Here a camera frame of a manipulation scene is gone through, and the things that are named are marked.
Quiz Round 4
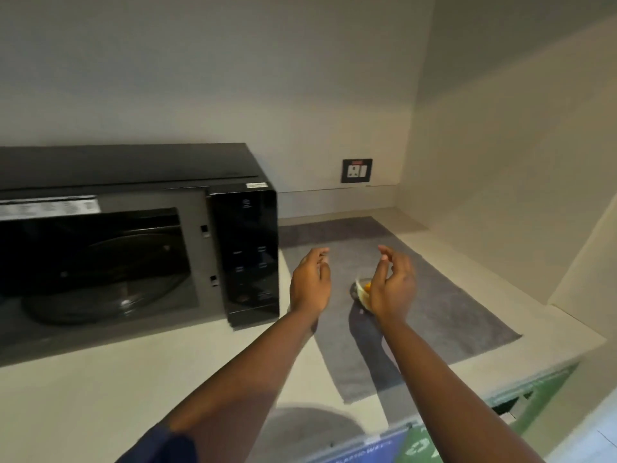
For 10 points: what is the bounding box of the person's left hand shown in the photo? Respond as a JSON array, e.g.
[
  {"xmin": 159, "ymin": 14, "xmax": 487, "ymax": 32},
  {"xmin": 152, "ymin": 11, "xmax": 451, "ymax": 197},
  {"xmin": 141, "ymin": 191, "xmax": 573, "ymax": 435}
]
[{"xmin": 289, "ymin": 247, "xmax": 332, "ymax": 316}]

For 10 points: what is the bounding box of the black wall power socket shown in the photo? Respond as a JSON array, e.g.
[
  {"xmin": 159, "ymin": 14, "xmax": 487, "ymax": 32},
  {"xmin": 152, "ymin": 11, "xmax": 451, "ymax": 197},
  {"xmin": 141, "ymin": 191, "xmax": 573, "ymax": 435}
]
[{"xmin": 341, "ymin": 158, "xmax": 373, "ymax": 184}]

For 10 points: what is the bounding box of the dark blue sleeve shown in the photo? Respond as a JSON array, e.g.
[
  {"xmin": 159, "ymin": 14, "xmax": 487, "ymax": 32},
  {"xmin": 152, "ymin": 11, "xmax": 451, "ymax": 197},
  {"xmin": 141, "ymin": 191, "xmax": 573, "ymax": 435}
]
[{"xmin": 116, "ymin": 422, "xmax": 198, "ymax": 463}]

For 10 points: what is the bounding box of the grey cloth mat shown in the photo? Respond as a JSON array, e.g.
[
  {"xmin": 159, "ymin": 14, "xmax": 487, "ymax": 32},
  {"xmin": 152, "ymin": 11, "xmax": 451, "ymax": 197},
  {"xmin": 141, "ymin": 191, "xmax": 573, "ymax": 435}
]
[{"xmin": 280, "ymin": 216, "xmax": 523, "ymax": 405}]

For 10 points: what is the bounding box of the person's right hand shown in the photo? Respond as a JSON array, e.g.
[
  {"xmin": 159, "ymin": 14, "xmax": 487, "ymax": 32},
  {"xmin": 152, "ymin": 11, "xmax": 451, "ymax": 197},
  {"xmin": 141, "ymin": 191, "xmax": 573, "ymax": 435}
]
[{"xmin": 368, "ymin": 244, "xmax": 417, "ymax": 323}]

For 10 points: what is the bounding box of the glass microwave turntable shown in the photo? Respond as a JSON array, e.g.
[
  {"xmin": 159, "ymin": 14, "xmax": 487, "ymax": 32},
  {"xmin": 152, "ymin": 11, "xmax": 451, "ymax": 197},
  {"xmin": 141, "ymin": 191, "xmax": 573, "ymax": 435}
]
[{"xmin": 22, "ymin": 233, "xmax": 190, "ymax": 326}]

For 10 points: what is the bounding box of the person's left forearm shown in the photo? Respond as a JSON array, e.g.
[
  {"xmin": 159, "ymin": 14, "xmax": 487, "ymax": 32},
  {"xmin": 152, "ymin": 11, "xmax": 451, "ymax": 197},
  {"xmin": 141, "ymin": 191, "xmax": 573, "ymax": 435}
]
[{"xmin": 159, "ymin": 304, "xmax": 323, "ymax": 463}]

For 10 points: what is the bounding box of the black microwave oven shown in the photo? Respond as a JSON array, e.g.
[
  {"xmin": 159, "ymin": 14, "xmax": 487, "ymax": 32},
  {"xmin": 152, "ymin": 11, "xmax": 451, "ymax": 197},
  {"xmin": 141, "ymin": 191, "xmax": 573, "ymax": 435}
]
[{"xmin": 0, "ymin": 142, "xmax": 281, "ymax": 368}]

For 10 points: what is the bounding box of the person's right forearm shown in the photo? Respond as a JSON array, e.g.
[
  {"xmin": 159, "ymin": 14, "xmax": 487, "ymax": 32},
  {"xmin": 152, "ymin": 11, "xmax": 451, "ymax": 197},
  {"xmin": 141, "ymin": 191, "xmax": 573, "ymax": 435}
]
[{"xmin": 373, "ymin": 313, "xmax": 545, "ymax": 463}]

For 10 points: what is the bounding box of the small glass bowl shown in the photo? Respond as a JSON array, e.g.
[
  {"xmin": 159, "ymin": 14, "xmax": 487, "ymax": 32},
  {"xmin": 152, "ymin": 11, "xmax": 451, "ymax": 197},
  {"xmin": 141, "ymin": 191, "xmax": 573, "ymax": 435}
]
[{"xmin": 349, "ymin": 278, "xmax": 376, "ymax": 315}]

